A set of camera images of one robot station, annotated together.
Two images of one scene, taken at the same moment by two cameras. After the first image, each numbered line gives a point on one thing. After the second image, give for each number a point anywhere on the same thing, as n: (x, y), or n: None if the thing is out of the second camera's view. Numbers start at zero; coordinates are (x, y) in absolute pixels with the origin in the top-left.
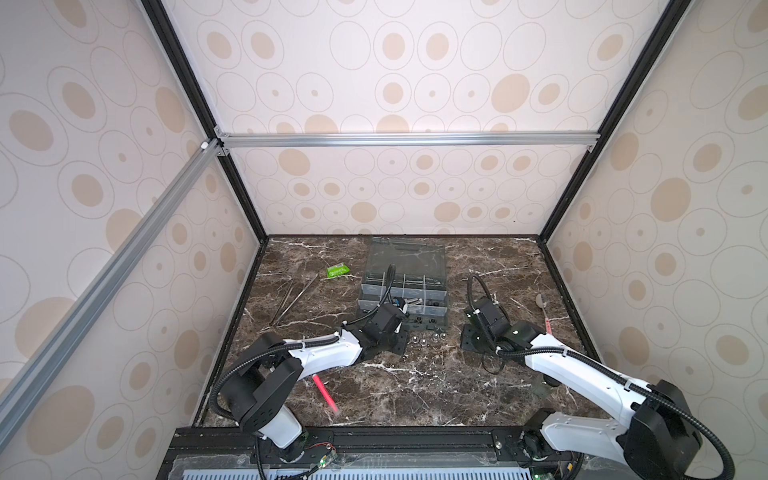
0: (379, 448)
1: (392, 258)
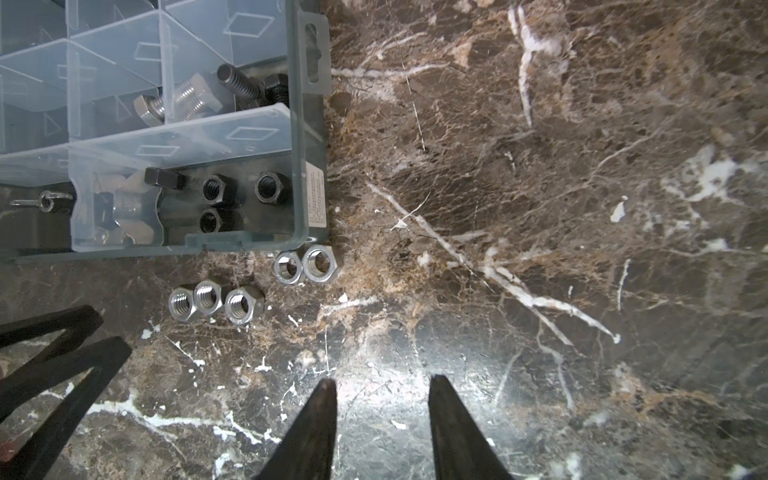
0: None
1: (70, 71)
